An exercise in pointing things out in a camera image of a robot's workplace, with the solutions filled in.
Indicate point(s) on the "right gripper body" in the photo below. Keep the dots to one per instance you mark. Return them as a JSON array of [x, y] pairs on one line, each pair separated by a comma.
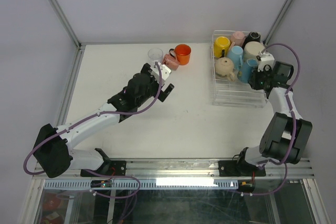
[[259, 78]]

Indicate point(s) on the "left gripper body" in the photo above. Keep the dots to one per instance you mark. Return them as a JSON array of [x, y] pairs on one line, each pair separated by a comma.
[[155, 88]]

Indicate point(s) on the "blue mug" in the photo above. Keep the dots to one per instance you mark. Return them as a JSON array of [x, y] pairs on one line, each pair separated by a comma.
[[246, 70]]

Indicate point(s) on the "green inside mug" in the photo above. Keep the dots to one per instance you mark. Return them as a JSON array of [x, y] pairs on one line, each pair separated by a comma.
[[252, 50]]

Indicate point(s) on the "clear plastic cup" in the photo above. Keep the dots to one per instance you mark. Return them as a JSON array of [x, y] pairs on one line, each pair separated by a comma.
[[155, 55]]

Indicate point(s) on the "white light-blue mug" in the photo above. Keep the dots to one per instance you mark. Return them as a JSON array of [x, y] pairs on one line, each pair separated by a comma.
[[235, 54]]

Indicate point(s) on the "beige mug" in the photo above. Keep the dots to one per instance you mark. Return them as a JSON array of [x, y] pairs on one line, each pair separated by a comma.
[[224, 67]]

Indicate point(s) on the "black mug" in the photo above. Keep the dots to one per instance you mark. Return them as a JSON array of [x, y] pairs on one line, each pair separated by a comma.
[[252, 36]]

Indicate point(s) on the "yellow mug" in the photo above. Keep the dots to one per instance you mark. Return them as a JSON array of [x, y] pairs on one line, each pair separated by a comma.
[[221, 43]]

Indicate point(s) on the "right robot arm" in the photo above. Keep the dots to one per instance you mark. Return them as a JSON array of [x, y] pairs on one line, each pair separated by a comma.
[[287, 134]]

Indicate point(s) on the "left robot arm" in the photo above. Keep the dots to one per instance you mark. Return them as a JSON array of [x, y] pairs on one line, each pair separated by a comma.
[[55, 147]]

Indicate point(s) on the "clear dish rack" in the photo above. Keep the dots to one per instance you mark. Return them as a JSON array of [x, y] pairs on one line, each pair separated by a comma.
[[237, 93]]

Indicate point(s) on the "pink patterned mug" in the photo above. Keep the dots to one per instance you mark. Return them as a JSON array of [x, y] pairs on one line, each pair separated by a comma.
[[171, 61]]

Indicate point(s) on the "orange mug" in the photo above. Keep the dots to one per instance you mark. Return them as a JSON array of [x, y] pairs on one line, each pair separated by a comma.
[[181, 53]]

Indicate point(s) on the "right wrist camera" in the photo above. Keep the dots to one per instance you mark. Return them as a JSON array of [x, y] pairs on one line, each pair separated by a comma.
[[265, 61]]

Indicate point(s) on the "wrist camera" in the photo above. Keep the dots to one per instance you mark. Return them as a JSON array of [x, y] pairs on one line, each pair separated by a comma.
[[265, 61], [160, 72]]

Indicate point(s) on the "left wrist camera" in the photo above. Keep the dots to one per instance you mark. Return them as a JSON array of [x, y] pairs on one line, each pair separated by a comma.
[[160, 72]]

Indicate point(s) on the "aluminium mounting rail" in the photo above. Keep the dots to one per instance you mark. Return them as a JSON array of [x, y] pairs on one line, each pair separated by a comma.
[[148, 168]]

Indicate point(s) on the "white cable duct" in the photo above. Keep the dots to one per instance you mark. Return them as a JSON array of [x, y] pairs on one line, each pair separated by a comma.
[[169, 183]]

